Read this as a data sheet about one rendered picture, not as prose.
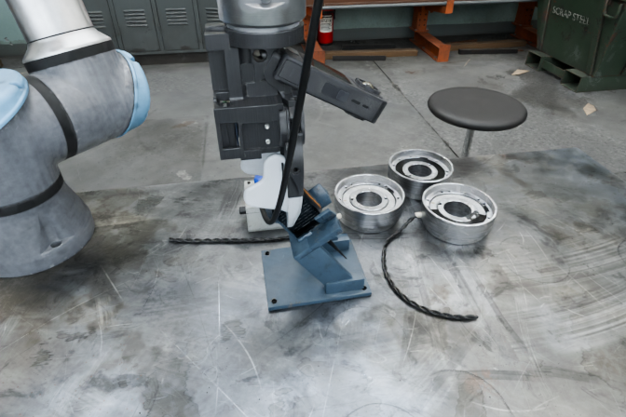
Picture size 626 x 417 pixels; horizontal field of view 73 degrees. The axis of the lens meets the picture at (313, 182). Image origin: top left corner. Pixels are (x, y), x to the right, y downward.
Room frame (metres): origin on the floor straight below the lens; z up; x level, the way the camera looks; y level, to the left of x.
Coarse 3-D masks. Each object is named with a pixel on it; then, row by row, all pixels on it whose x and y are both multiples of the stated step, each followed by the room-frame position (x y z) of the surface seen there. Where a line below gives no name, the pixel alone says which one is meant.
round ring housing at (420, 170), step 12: (396, 156) 0.64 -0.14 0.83; (408, 156) 0.65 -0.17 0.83; (432, 156) 0.64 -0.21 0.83; (444, 156) 0.63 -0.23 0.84; (408, 168) 0.61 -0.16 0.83; (420, 168) 0.62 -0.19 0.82; (432, 168) 0.61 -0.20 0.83; (444, 168) 0.61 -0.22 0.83; (396, 180) 0.57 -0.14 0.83; (408, 180) 0.56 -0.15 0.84; (444, 180) 0.56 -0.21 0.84; (408, 192) 0.56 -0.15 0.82; (420, 192) 0.55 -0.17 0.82
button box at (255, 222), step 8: (248, 184) 0.54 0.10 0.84; (240, 208) 0.51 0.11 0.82; (248, 208) 0.48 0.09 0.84; (256, 208) 0.48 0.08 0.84; (248, 216) 0.48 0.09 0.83; (256, 216) 0.48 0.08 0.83; (248, 224) 0.48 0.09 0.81; (256, 224) 0.48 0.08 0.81; (264, 224) 0.48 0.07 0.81; (272, 224) 0.48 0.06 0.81
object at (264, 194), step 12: (276, 156) 0.36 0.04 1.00; (264, 168) 0.36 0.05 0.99; (276, 168) 0.36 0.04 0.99; (264, 180) 0.35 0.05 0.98; (276, 180) 0.36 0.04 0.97; (252, 192) 0.35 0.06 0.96; (264, 192) 0.35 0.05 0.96; (276, 192) 0.35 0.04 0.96; (252, 204) 0.35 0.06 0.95; (264, 204) 0.35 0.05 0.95; (288, 204) 0.35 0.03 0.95; (300, 204) 0.35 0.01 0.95; (288, 216) 0.35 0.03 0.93
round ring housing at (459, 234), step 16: (432, 192) 0.54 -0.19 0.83; (448, 192) 0.54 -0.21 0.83; (464, 192) 0.54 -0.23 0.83; (480, 192) 0.52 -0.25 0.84; (448, 208) 0.51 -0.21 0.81; (464, 208) 0.51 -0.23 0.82; (496, 208) 0.48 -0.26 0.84; (432, 224) 0.47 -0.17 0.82; (448, 224) 0.45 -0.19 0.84; (464, 224) 0.44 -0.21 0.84; (480, 224) 0.45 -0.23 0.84; (448, 240) 0.45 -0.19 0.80; (464, 240) 0.45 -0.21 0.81
